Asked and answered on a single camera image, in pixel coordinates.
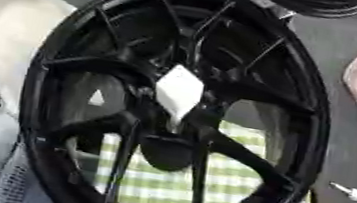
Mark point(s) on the black spoked wheel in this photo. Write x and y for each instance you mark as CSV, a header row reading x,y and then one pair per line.
x,y
105,65

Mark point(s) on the black round wheel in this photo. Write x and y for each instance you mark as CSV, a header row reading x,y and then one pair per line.
x,y
312,1

